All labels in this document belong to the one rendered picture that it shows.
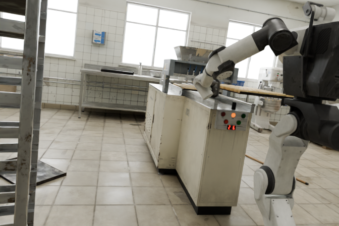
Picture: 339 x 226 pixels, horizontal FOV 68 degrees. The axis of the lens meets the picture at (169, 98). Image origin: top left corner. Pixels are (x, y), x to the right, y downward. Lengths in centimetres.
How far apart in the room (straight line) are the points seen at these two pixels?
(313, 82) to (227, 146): 98
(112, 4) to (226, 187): 438
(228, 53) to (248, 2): 525
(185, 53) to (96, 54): 320
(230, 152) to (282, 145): 73
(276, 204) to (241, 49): 79
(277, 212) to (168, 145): 140
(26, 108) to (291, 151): 113
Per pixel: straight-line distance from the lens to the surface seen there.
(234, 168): 206
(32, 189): 130
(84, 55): 548
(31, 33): 72
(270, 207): 147
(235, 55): 117
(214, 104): 182
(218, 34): 598
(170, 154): 260
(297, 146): 139
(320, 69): 116
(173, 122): 252
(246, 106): 200
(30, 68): 72
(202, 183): 201
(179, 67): 254
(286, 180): 145
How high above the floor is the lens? 109
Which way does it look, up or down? 7 degrees down
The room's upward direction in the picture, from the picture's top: 7 degrees clockwise
